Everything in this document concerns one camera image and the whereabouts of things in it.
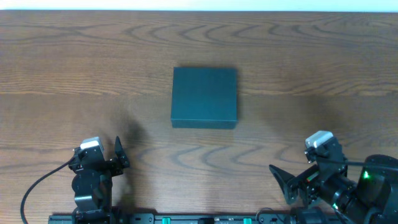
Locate dark green lidded box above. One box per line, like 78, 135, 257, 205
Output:
170, 67, 238, 129

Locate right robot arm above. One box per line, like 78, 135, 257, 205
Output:
269, 131, 397, 223

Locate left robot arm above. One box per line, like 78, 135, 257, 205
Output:
68, 137, 130, 223

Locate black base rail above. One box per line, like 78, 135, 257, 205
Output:
48, 212, 343, 224

